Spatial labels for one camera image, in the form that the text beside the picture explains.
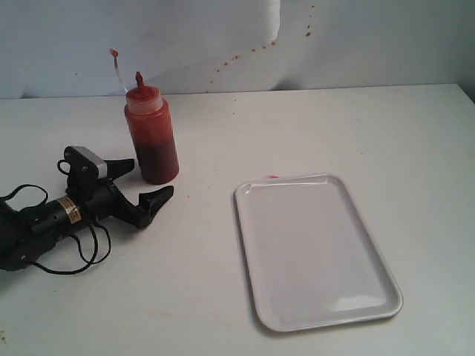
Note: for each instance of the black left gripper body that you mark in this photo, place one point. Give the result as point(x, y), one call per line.
point(100, 198)

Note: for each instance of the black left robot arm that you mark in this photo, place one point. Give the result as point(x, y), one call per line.
point(29, 233)

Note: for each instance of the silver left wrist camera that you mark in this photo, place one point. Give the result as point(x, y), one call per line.
point(83, 159)

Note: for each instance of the white rectangular plastic tray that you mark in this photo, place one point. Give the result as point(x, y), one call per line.
point(311, 260)

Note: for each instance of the red sauce squeeze bottle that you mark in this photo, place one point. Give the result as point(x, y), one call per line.
point(148, 117)

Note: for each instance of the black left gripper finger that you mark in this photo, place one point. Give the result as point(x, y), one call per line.
point(118, 168)
point(150, 203)

